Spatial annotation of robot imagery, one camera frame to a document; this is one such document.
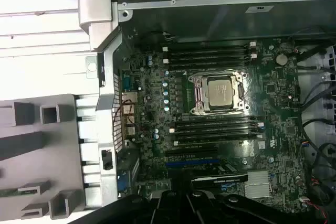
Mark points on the black graphics card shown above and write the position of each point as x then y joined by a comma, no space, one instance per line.
225,172

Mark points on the CPU socket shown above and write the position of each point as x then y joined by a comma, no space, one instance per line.
194,79

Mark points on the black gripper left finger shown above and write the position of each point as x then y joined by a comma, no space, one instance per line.
168,208

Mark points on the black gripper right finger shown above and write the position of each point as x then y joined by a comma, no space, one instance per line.
202,208

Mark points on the grey parts rack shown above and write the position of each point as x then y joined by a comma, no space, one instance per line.
60,140

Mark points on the silver CPU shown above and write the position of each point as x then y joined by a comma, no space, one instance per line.
220,93

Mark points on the silver chipset heatsink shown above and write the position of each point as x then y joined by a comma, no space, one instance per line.
257,184

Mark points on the small white case sticker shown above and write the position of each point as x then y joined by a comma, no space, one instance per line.
260,9

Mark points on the metal socket cover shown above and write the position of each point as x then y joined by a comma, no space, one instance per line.
200,98

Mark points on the blue expansion slot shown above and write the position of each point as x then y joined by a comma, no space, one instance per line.
194,164

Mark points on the green motherboard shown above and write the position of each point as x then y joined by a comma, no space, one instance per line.
265,108

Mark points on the black PC case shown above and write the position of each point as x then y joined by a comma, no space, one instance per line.
107,95

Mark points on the green RAM stick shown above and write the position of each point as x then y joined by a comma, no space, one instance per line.
9,193

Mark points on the round coin battery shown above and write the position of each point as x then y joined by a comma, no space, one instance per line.
282,59

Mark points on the black expansion slot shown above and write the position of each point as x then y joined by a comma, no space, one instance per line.
191,152

